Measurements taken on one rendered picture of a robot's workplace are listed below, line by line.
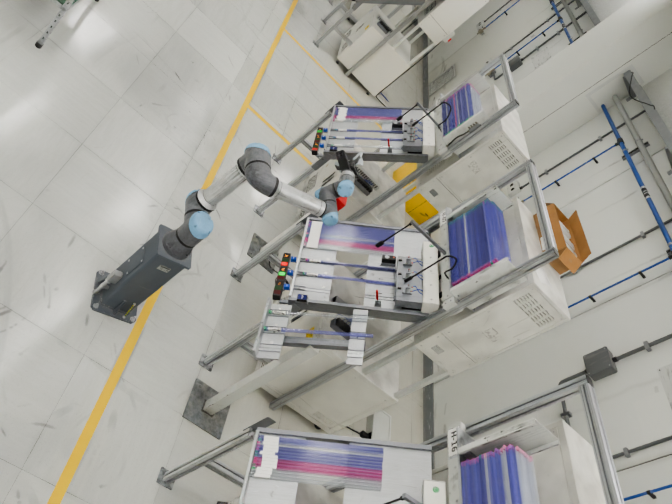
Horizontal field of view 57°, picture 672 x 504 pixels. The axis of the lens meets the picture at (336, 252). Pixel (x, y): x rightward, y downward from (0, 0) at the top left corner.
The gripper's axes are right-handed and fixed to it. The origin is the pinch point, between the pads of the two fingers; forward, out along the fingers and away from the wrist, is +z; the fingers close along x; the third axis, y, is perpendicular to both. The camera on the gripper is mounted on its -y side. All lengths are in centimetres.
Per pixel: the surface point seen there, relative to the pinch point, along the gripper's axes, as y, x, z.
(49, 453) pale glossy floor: 25, -140, -131
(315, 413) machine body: 132, -79, -35
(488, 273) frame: 57, 49, -55
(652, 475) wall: 203, 91, -70
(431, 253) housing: 66, 21, -9
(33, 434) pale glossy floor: 15, -143, -127
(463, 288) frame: 62, 35, -53
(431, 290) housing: 69, 18, -38
